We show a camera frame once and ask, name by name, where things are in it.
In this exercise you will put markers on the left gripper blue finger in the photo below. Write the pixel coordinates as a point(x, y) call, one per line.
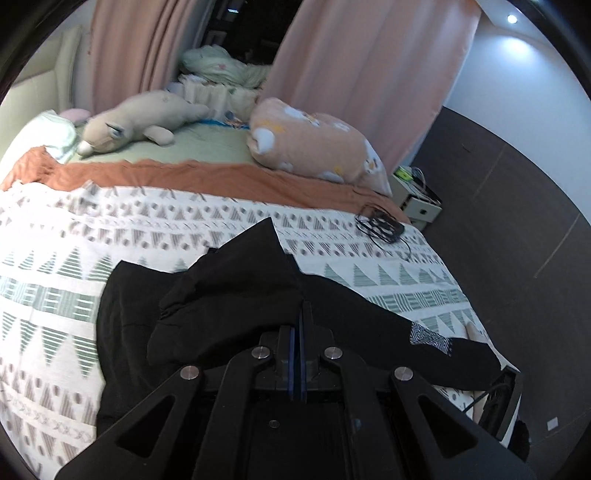
point(290, 363)
point(302, 354)

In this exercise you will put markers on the black long-sleeve shirt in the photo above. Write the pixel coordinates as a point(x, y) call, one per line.
point(150, 323)

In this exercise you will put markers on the white bedside cabinet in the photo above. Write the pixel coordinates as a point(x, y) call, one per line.
point(419, 203)

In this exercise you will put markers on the peach plush pillow toy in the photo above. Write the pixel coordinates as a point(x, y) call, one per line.
point(317, 146)

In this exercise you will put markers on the patterned white bedspread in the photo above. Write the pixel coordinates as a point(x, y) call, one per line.
point(65, 227)

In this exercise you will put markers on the beige plush animal toy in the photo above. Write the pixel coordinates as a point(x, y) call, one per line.
point(150, 116)

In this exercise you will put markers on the pink curtain right panel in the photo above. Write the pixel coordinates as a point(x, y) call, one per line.
point(384, 67)

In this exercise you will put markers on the pink curtain panel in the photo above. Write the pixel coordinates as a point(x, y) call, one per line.
point(135, 45)
point(384, 67)

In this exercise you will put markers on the green crumpled bedding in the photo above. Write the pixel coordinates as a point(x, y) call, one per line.
point(214, 64)

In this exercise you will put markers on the white pillow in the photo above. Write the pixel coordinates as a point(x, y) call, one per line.
point(56, 134)

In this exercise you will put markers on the pink curtain left panel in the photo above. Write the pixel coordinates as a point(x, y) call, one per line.
point(135, 45)

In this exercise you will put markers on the cream padded headboard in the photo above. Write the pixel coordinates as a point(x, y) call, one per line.
point(57, 77)

